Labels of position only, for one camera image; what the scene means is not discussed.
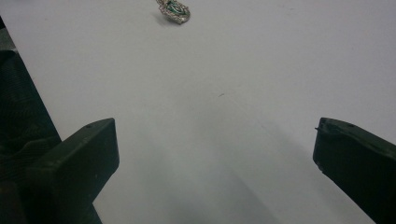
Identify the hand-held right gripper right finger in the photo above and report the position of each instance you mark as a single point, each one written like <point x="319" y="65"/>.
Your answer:
<point x="358" y="158"/>

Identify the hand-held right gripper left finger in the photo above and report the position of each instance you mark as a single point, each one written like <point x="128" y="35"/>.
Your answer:
<point x="71" y="165"/>

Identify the silver green gemstone pendant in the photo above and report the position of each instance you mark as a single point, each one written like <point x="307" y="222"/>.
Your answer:
<point x="175" y="10"/>

